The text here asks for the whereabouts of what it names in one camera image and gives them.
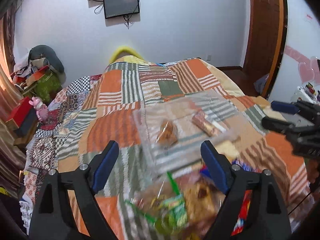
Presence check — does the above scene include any patchwork quilt bedspread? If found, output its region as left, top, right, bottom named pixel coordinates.
left=20, top=56, right=315, bottom=239

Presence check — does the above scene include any clear green-edged snack bag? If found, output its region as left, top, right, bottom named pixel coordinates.
left=125, top=172, right=189, bottom=236

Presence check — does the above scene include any nut brittle square packet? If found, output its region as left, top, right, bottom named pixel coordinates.
left=183, top=182, right=225, bottom=224

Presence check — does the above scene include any red gift box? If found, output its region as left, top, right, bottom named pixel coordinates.
left=5, top=96, right=31, bottom=130

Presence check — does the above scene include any dark blue box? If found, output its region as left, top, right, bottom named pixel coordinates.
left=14, top=108, right=38, bottom=137

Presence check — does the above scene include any white wardrobe sliding door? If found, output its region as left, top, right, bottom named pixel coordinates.
left=268, top=0, right=319, bottom=102

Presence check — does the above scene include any yellow sponge cake block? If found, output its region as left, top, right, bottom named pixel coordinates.
left=215, top=140, right=240, bottom=163

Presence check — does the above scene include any brown wafer biscuit packet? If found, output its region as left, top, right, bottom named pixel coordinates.
left=191, top=111, right=220, bottom=137

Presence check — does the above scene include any blue biscuit snack bag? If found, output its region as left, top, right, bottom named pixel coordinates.
left=199, top=158, right=256, bottom=178

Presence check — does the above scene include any small black wall monitor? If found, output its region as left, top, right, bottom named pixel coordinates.
left=103, top=0, right=140, bottom=19

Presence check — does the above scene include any pink striped window curtain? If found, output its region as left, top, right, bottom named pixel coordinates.
left=1, top=15, right=26, bottom=197

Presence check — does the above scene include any brown wooden door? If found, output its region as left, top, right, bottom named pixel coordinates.
left=244, top=0, right=288, bottom=98

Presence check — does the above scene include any clear plastic storage bin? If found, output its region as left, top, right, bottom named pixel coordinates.
left=133, top=89, right=245, bottom=178

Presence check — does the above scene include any red chip snack bag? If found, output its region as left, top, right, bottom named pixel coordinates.
left=231, top=190, right=252, bottom=236

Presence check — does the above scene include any pink plush toy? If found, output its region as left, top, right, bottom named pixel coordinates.
left=29, top=97, right=49, bottom=124

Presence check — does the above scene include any orange pastry packet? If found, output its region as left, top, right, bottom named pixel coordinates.
left=156, top=119, right=178, bottom=148

